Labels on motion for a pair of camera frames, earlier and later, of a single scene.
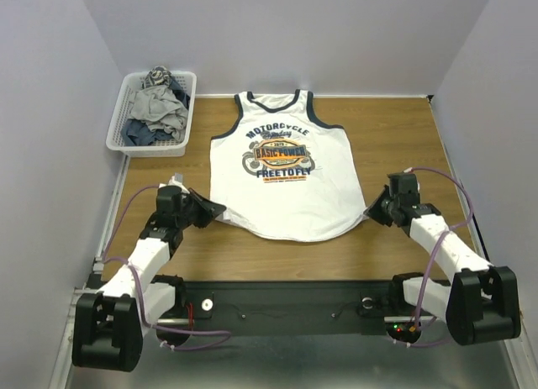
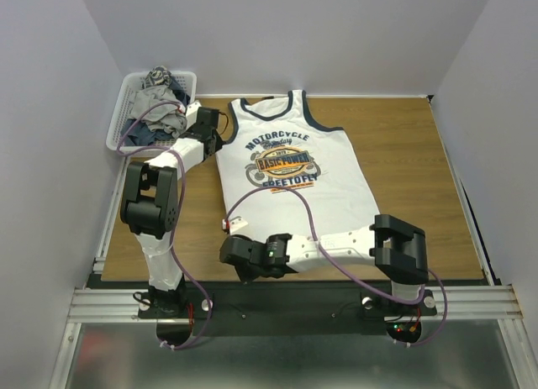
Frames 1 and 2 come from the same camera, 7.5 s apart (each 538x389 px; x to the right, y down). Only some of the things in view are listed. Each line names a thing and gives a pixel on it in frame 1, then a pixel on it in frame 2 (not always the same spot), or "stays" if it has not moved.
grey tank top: [160, 110] stays
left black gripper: [208, 210] -> [218, 142]
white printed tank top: [285, 175] stays
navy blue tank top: [138, 133] stays
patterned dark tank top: [159, 76] stays
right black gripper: [385, 208] -> [245, 272]
